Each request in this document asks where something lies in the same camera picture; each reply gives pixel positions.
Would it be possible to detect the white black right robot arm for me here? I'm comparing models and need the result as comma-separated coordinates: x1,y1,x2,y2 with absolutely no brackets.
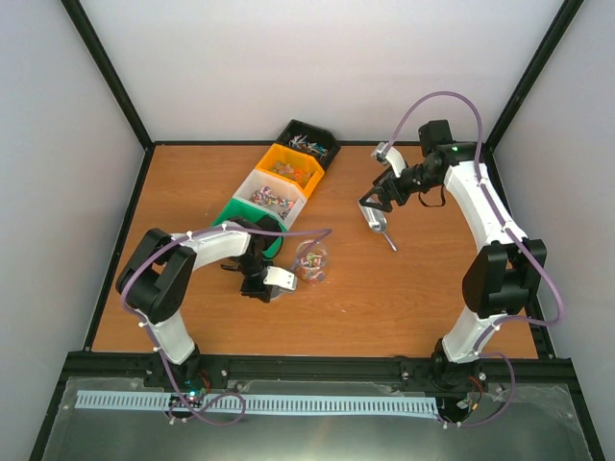
358,120,547,390

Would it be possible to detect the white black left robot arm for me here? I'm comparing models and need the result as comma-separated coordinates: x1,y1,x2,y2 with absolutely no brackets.
116,216,285,387

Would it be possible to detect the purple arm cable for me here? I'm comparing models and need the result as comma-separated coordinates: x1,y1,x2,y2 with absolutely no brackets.
383,90,566,429
119,226,333,426

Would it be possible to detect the black enclosure frame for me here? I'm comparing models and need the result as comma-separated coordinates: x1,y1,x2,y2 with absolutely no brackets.
28,0,607,461

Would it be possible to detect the green candy bin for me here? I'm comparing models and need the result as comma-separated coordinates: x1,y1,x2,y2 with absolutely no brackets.
211,198,287,259

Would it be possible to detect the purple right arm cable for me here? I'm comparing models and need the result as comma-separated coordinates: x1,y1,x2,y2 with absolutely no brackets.
383,90,566,429

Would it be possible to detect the silver metal scoop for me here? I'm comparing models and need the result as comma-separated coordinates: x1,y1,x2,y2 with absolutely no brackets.
358,203,398,252

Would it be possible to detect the round metal jar lid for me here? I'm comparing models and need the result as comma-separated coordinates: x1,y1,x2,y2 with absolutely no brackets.
270,285,287,303

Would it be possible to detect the grey metal front plate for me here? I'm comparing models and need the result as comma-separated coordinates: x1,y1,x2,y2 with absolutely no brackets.
37,378,591,460

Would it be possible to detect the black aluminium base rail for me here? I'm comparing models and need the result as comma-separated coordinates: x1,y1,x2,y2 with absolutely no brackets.
61,352,577,393

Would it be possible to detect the clear plastic jar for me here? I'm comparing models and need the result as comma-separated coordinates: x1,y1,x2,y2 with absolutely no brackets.
295,240,329,283

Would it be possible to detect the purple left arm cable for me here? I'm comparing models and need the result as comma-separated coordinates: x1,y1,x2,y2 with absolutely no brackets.
119,226,333,426

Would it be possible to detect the light blue slotted cable duct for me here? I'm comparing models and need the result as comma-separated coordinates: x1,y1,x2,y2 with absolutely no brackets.
74,390,438,419

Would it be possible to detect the yellow candy bin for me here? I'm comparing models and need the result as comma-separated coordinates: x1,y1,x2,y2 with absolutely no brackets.
256,143,325,198

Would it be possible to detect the black candy bin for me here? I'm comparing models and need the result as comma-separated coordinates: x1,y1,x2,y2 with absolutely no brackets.
276,119,341,171

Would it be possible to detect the white candy bin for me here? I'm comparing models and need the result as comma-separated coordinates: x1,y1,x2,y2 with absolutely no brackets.
233,169,308,229

